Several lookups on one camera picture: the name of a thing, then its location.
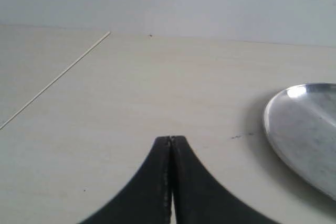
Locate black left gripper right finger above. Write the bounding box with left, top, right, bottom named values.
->
left=170, top=136, right=276, bottom=223

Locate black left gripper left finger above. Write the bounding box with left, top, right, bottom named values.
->
left=82, top=136, right=172, bottom=223

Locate round steel plate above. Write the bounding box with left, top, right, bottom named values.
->
left=262, top=83, right=335, bottom=199

